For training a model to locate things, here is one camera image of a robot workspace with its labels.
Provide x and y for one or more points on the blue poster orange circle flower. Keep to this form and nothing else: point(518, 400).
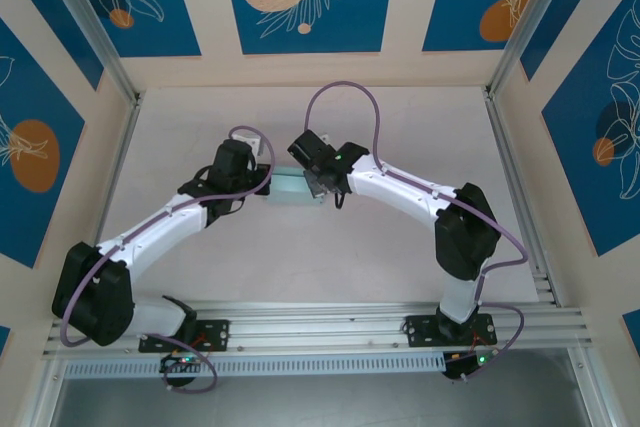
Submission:
point(35, 112)

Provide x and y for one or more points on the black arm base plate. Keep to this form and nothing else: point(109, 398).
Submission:
point(220, 334)
point(420, 331)

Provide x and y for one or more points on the teal paper box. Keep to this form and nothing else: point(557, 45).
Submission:
point(292, 189)

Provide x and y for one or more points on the grey metal panel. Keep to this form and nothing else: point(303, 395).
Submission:
point(320, 404)

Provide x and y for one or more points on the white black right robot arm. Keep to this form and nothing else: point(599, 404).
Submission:
point(465, 237)

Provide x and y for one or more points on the blue poster fern orange circle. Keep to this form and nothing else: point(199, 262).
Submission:
point(450, 7)

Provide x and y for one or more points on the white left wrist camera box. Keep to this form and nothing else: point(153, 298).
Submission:
point(248, 139)

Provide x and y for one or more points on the aluminium side rail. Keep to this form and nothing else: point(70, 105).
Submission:
point(502, 147)
point(123, 147)

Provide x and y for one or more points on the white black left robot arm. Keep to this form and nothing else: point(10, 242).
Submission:
point(95, 297)

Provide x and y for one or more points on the aluminium mounting beam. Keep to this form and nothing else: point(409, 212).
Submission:
point(320, 327)

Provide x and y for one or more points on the blue poster large peach circle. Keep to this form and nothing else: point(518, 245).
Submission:
point(350, 22)

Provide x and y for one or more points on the blue poster flower outline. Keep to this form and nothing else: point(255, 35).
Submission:
point(165, 22)

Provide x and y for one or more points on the aluminium frame bar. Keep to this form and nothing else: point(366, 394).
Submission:
point(595, 387)
point(47, 392)

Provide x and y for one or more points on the black controller board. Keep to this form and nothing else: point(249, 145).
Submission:
point(180, 362)
point(462, 364)

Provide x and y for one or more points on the blue poster dark circle flowers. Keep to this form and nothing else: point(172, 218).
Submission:
point(575, 172)

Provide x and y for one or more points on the aluminium frame post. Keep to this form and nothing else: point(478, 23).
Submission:
point(530, 22)
point(90, 22)

